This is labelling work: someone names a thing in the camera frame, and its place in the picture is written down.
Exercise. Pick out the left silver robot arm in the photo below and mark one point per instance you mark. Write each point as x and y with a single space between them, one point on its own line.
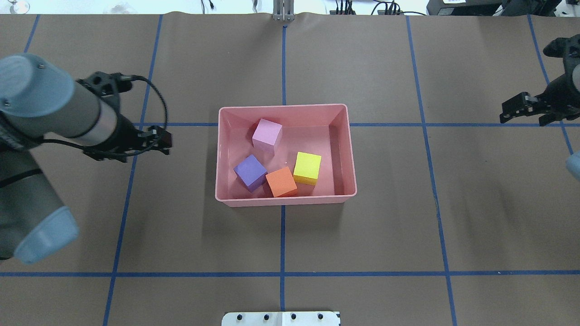
42 104

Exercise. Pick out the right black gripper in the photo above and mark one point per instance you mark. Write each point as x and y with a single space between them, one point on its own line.
563 90

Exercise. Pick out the purple foam block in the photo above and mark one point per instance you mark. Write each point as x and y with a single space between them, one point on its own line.
251 172

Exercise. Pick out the yellow foam block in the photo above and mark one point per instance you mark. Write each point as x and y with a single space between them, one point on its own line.
307 167

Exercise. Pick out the pink foam block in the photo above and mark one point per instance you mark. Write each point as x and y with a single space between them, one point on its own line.
267 136

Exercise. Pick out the orange foam block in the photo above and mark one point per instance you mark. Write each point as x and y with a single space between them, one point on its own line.
281 183

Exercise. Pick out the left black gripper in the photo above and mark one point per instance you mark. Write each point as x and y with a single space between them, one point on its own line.
126 132

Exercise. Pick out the aluminium frame post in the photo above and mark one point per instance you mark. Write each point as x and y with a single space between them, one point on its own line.
283 10

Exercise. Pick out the white pedestal column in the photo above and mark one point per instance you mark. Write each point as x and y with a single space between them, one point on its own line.
292 318

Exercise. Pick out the pink plastic bin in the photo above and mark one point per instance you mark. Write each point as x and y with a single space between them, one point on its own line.
323 130

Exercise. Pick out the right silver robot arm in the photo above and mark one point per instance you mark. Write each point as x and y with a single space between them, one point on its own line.
561 98

